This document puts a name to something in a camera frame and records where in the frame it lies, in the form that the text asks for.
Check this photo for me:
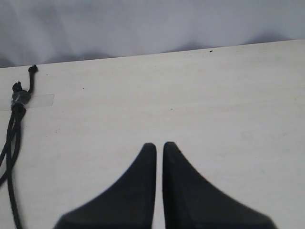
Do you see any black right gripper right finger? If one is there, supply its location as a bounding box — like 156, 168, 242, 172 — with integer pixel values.
162, 142, 276, 229

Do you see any white backdrop curtain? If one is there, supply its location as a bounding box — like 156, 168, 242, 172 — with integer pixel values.
0, 0, 305, 67

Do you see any black rope strand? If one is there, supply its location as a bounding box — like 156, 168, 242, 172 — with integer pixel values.
14, 64, 39, 125
0, 82, 22, 189
6, 104, 26, 229

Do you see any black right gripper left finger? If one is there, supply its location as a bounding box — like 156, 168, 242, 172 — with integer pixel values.
55, 143, 157, 229

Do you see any clear tape strip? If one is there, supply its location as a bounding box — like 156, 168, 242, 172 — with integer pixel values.
0, 94, 55, 112

